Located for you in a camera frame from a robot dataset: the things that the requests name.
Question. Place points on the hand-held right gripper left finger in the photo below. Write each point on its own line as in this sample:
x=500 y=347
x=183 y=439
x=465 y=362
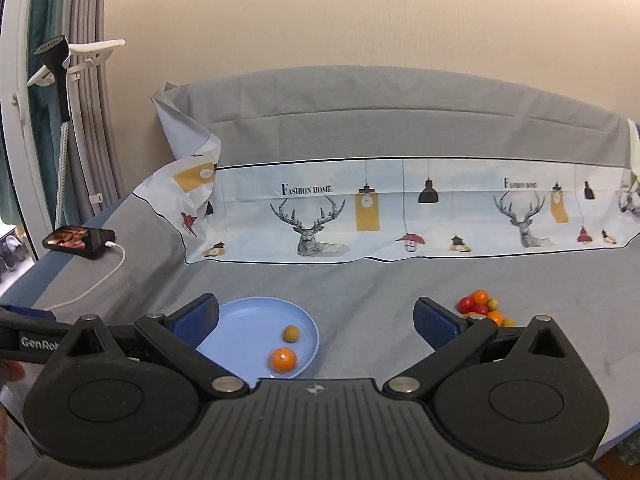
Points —
x=197 y=320

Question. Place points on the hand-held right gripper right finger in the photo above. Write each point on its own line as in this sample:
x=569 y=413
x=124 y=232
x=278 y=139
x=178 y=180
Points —
x=435 y=327

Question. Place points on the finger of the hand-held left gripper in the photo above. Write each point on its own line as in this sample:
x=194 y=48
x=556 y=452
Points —
x=30 y=342
x=25 y=311

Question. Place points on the large red tomato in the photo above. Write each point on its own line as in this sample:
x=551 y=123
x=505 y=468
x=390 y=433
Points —
x=466 y=304

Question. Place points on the red cherry tomato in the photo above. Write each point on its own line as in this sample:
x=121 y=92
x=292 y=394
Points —
x=481 y=309

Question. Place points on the blue plate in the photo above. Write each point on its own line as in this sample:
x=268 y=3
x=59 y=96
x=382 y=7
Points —
x=250 y=320

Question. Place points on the small orange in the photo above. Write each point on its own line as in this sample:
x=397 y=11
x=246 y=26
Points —
x=481 y=296
x=495 y=317
x=283 y=359

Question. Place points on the tan longan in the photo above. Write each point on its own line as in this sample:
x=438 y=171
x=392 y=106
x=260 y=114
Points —
x=291 y=333
x=509 y=322
x=493 y=304

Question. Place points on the person's left hand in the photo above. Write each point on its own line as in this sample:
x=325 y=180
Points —
x=10 y=371

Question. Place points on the black smartphone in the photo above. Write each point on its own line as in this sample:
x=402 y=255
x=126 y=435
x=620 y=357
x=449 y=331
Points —
x=75 y=240

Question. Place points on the grey blue bed sheet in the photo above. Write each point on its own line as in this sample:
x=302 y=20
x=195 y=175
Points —
x=350 y=280

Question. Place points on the deer print pillowcase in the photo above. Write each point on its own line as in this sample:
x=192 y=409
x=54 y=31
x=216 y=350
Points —
x=400 y=210

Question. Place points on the black garment steamer head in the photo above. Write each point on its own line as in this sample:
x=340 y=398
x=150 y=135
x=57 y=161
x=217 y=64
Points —
x=59 y=75

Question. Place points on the white fabric piece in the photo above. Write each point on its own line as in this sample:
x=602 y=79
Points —
x=635 y=150

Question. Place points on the white steamer hanger stand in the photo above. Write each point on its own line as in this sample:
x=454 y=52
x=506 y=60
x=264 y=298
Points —
x=95 y=49

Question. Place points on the teal curtain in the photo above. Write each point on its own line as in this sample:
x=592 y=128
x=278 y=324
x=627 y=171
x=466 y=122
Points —
x=47 y=0

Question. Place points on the grey curtain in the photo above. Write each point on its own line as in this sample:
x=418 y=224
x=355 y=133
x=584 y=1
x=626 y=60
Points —
x=90 y=0

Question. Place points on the white door frame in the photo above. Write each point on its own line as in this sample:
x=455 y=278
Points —
x=17 y=35

